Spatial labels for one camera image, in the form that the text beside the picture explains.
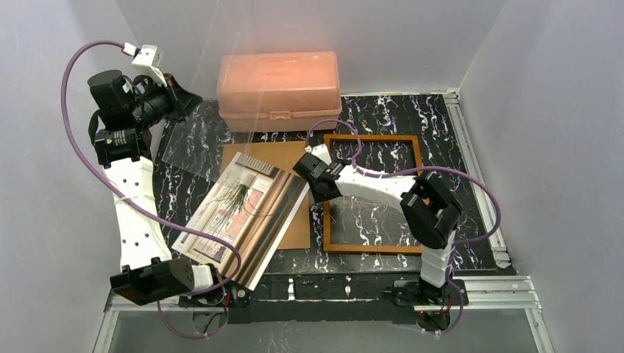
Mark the brown cardboard backing board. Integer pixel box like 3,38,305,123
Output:
220,140,311,250

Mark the clear acrylic sheet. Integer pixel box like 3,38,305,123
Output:
162,1,257,182

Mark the brown wooden picture frame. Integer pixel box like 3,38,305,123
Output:
322,134,422,255

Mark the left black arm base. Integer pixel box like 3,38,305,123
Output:
178,282,252,308

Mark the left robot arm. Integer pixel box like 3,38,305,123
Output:
88,70,216,305

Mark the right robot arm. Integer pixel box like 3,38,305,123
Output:
293,152,462,289

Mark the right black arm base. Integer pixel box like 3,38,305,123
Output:
388,279,469,309

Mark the pink plastic storage box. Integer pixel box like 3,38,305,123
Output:
220,51,342,132

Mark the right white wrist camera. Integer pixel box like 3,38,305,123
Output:
305,143,332,165

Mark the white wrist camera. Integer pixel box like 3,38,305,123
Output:
132,45,166,86
305,143,332,165

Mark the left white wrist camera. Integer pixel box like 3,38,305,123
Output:
132,45,166,86

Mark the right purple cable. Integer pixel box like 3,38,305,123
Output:
305,119,502,336

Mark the aluminium front rail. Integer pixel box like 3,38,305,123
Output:
104,272,542,313

